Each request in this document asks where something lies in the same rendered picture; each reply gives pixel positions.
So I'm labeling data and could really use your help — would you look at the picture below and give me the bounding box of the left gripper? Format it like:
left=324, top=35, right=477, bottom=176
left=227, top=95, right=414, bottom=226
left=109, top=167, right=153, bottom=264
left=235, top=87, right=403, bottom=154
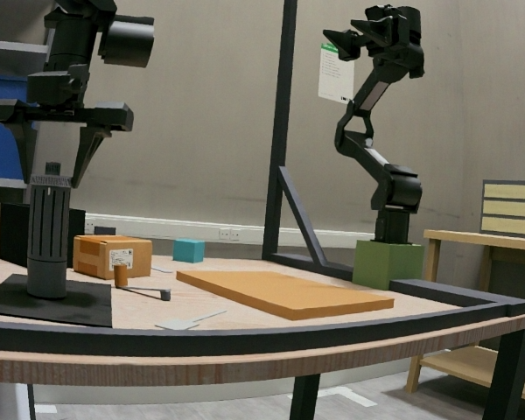
left=323, top=15, right=410, bottom=63

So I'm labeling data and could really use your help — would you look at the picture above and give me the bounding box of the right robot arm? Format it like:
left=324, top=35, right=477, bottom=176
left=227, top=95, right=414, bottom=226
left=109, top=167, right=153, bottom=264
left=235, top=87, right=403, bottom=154
left=26, top=0, right=155, bottom=104

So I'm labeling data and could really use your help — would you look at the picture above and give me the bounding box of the teal box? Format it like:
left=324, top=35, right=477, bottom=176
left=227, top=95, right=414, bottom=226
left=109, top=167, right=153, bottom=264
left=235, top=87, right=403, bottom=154
left=172, top=239, right=205, bottom=263

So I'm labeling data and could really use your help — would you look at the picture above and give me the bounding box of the brown cardboard box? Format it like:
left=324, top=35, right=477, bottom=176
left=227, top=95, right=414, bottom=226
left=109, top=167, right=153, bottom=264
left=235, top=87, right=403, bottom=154
left=73, top=235, right=152, bottom=280

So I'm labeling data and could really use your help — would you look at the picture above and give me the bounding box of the dark grey metal post with diagonal brace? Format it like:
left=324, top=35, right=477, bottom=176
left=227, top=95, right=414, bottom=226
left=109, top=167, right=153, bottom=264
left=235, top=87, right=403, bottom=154
left=262, top=0, right=329, bottom=265

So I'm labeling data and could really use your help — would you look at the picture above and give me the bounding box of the black rectangular mat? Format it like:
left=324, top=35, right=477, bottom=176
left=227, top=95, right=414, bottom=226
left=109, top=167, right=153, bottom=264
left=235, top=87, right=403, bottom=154
left=0, top=273, right=113, bottom=328

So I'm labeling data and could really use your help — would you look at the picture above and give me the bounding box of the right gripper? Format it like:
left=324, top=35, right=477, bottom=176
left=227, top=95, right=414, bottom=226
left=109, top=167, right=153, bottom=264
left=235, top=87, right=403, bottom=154
left=0, top=54, right=134, bottom=189

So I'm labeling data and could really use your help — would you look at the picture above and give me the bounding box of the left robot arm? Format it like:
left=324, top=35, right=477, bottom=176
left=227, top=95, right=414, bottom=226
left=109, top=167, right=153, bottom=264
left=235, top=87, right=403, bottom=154
left=334, top=4, right=425, bottom=245

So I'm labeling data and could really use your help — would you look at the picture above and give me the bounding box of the wooden cutting board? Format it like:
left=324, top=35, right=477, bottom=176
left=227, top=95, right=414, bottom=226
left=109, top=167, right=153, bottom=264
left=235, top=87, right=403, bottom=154
left=176, top=270, right=395, bottom=321

